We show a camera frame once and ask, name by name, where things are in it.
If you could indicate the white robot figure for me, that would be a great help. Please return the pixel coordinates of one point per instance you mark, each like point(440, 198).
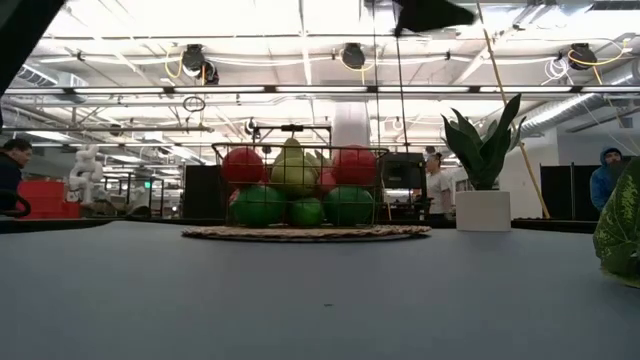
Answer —
point(85, 172)

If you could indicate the small green lime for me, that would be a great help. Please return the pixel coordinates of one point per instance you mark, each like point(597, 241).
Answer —
point(306, 212)

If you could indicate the red storage bins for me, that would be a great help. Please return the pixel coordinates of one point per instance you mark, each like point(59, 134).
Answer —
point(42, 200)

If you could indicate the black grapes with leaf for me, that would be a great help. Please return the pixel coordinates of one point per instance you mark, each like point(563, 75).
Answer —
point(622, 230)

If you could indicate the person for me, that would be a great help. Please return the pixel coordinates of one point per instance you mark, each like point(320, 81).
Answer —
point(12, 170)
point(437, 187)
point(605, 180)

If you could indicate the red apple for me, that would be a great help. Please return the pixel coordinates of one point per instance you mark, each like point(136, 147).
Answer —
point(354, 166)
point(242, 167)

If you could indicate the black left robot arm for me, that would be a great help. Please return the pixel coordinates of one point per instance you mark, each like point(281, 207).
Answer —
point(20, 35)

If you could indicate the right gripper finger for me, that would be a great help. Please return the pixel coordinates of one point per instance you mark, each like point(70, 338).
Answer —
point(430, 15)

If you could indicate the large green lime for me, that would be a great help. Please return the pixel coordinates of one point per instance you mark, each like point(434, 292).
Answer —
point(257, 206)
point(348, 205)

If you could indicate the pink dragon fruit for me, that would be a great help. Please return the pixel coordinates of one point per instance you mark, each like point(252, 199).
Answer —
point(326, 182)

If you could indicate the green pear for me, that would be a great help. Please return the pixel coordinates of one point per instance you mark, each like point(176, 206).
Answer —
point(295, 177)

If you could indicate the potted plant in white pot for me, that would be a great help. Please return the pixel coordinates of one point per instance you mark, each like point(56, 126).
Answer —
point(482, 212)

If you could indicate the black cabinet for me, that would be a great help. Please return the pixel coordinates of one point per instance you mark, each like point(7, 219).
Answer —
point(202, 192)

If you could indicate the round woven placemat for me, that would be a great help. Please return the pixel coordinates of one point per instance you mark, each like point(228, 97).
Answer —
point(225, 234)

